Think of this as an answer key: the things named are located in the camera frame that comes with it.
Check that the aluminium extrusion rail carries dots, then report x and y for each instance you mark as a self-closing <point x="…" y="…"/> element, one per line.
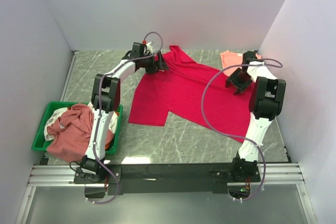
<point x="273" y="174"/>

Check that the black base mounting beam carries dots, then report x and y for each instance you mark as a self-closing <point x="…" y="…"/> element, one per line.
<point x="134" y="186"/>

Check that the folded salmon pink t shirt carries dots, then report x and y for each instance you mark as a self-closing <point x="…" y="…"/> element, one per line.
<point x="229" y="58"/>

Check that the white crumpled shirt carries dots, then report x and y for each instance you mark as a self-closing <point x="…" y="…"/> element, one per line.
<point x="65" y="123"/>

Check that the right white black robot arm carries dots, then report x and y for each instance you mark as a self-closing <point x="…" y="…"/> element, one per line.
<point x="265" y="104"/>

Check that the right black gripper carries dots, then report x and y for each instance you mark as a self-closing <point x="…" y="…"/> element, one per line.
<point x="240" y="87"/>

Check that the green plastic laundry basket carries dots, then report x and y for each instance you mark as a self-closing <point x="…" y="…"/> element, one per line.
<point x="39" y="142"/>

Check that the orange garment in basket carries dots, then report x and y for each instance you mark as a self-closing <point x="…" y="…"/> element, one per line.
<point x="107" y="146"/>

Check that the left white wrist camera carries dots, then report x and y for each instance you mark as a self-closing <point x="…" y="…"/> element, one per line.
<point x="148" y="46"/>

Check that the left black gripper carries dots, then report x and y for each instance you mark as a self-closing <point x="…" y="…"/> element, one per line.
<point x="162" y="65"/>

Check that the magenta red t shirt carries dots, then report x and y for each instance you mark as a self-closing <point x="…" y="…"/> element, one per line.
<point x="187" y="90"/>

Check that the dusty pink crumpled shirt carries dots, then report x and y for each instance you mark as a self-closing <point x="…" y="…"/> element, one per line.
<point x="71" y="150"/>

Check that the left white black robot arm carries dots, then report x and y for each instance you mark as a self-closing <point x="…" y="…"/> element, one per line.
<point x="106" y="95"/>

